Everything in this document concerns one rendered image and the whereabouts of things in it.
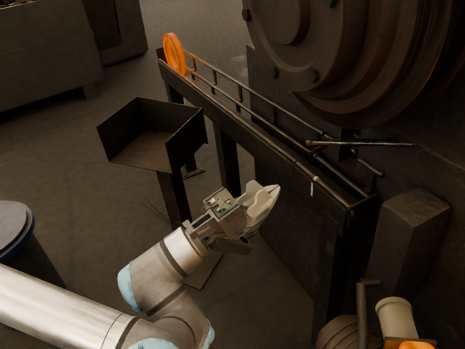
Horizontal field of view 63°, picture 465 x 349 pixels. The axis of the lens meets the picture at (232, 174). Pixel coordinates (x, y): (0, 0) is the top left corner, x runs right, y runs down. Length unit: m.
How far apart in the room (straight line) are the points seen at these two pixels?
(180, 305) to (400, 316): 0.39
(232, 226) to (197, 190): 1.23
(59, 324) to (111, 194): 1.47
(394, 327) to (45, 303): 0.57
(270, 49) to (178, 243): 0.41
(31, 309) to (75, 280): 1.08
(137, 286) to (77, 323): 0.14
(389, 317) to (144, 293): 0.44
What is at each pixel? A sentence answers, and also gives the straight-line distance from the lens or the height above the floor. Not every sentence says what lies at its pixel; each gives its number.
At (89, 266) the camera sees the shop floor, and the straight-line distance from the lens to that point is 1.82.
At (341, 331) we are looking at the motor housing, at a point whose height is 0.53.
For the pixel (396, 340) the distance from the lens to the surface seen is 0.68.
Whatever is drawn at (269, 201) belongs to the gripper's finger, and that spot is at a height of 0.75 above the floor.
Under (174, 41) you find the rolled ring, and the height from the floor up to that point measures 0.75.
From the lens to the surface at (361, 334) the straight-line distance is 0.84.
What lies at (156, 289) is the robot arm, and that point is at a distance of 0.77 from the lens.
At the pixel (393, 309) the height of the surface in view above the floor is 0.69.
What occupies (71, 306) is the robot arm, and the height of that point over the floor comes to 0.76.
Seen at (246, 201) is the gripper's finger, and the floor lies 0.74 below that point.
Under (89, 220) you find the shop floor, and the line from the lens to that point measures 2.03.
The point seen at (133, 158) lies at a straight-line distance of 1.27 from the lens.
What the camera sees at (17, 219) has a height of 0.43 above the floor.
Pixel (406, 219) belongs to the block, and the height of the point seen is 0.80.
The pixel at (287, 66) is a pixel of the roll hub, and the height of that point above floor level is 1.01.
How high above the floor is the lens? 1.30
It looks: 39 degrees down
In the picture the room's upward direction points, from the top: 7 degrees counter-clockwise
